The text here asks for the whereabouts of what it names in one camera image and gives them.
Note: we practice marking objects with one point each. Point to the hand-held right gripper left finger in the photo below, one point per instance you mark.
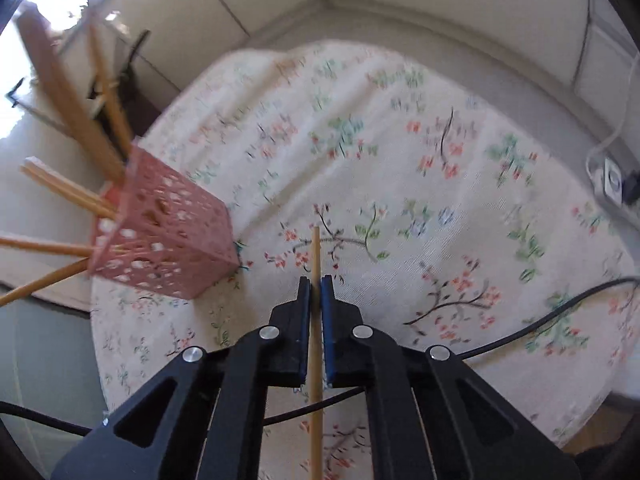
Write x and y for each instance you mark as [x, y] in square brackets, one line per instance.
[295, 332]

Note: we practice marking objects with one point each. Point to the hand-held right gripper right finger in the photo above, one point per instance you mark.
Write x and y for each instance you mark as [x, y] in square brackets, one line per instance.
[328, 335]

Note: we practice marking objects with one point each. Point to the tan bamboo chopstick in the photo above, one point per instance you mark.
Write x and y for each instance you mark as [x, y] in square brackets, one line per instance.
[112, 95]
[70, 95]
[315, 250]

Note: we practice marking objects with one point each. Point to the pink perforated utensil holder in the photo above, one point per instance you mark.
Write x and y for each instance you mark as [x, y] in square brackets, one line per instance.
[175, 230]

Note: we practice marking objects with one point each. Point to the bundle of bamboo chopsticks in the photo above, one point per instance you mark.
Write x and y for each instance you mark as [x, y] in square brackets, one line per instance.
[65, 185]

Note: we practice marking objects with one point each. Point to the floral tablecloth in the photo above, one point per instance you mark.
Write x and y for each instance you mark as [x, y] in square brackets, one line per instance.
[400, 185]

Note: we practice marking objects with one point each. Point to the white power strip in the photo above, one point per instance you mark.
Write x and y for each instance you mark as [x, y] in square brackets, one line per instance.
[607, 205]

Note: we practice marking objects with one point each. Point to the black wok with lid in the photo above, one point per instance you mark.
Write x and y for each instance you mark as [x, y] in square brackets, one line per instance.
[134, 55]

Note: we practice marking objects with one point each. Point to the white timer plug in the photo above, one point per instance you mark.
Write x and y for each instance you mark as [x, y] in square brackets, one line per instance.
[613, 180]

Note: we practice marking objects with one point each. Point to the black power adapter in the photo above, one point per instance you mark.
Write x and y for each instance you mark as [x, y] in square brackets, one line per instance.
[632, 189]

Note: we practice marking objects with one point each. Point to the white kitchen counter cabinets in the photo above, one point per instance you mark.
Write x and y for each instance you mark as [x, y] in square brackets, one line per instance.
[210, 5]

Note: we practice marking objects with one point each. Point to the black clamp with rod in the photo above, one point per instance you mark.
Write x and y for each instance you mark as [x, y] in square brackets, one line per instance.
[17, 91]

